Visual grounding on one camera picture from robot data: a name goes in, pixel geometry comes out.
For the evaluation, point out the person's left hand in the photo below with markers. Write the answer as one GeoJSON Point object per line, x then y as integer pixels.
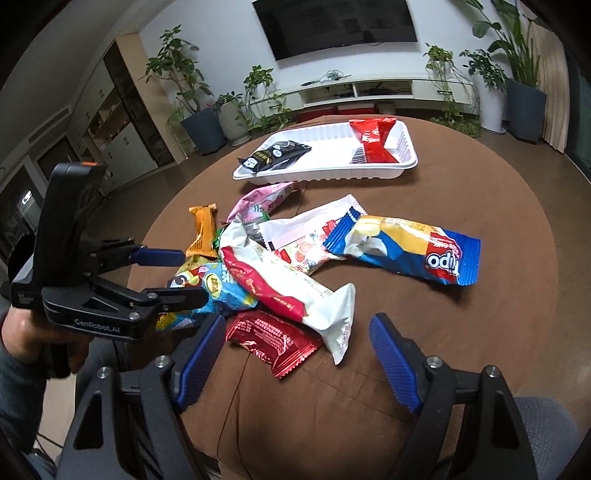
{"type": "Point", "coordinates": [23, 330]}

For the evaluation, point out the green snack packet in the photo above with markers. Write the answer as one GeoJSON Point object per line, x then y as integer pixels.
{"type": "Point", "coordinates": [219, 235]}

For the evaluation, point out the white plastic tray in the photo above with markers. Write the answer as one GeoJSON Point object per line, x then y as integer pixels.
{"type": "Point", "coordinates": [323, 138]}

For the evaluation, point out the white ribbed plant pot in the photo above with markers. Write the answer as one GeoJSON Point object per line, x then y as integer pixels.
{"type": "Point", "coordinates": [234, 122]}

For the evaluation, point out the tall leafy plant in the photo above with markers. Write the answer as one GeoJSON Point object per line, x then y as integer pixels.
{"type": "Point", "coordinates": [175, 60]}

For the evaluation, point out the wooden display cabinet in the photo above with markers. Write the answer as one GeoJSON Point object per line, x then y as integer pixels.
{"type": "Point", "coordinates": [120, 138]}

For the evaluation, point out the person's left forearm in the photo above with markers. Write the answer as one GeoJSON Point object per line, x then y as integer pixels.
{"type": "Point", "coordinates": [18, 392]}

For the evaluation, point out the dark red snack packet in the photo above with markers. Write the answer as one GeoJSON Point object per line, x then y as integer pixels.
{"type": "Point", "coordinates": [268, 337]}

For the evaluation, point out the dark blue plant pot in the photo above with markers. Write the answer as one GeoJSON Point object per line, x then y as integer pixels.
{"type": "Point", "coordinates": [203, 131]}

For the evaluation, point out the wall television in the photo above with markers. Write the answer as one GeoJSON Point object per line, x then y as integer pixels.
{"type": "Point", "coordinates": [332, 23]}

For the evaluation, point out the glass sliding door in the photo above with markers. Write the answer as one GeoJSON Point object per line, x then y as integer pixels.
{"type": "Point", "coordinates": [579, 120]}

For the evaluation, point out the pink snack packet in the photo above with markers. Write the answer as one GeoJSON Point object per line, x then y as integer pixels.
{"type": "Point", "coordinates": [258, 203]}

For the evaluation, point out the blue cartoon snack packet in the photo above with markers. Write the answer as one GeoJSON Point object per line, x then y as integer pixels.
{"type": "Point", "coordinates": [221, 290]}

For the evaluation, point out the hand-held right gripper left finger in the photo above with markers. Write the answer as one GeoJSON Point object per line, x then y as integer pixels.
{"type": "Point", "coordinates": [198, 364]}

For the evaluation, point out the blue grey square pot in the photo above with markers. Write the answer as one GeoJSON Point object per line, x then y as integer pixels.
{"type": "Point", "coordinates": [526, 110]}

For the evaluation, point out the small leafy tree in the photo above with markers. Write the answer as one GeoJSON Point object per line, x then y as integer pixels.
{"type": "Point", "coordinates": [485, 67]}

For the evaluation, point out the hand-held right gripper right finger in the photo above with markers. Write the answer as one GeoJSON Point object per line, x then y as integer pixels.
{"type": "Point", "coordinates": [395, 364]}

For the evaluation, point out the person's grey trousers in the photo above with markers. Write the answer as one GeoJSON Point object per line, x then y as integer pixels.
{"type": "Point", "coordinates": [545, 434]}

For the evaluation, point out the trailing vine plant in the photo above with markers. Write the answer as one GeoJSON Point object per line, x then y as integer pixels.
{"type": "Point", "coordinates": [265, 104]}
{"type": "Point", "coordinates": [438, 57]}

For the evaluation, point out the blue and yellow snack packet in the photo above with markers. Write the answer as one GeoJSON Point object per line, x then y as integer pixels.
{"type": "Point", "coordinates": [397, 244]}

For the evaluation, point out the tall white plant pot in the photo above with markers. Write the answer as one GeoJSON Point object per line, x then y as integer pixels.
{"type": "Point", "coordinates": [493, 106]}

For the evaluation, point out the black snack packet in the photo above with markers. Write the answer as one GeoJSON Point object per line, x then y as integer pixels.
{"type": "Point", "coordinates": [272, 156]}

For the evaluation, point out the clear plastic bag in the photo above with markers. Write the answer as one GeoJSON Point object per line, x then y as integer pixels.
{"type": "Point", "coordinates": [286, 290]}

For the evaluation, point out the orange snack bar packet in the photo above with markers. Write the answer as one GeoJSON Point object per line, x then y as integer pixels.
{"type": "Point", "coordinates": [203, 230]}

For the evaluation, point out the large leaf plant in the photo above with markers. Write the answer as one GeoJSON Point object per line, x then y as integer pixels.
{"type": "Point", "coordinates": [512, 37]}

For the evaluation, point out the small green plant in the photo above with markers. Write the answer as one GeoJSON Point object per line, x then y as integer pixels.
{"type": "Point", "coordinates": [228, 99]}

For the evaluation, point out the white television console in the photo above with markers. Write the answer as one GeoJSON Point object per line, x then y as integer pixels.
{"type": "Point", "coordinates": [323, 94]}

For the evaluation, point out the small grey pot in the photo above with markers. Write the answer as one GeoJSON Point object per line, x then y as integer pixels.
{"type": "Point", "coordinates": [386, 108]}

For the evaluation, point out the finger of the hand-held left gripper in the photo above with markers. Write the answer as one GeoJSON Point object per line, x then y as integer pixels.
{"type": "Point", "coordinates": [175, 299]}
{"type": "Point", "coordinates": [159, 257]}

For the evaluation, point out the white strawberry print packet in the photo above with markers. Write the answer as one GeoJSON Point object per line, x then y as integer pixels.
{"type": "Point", "coordinates": [300, 230]}

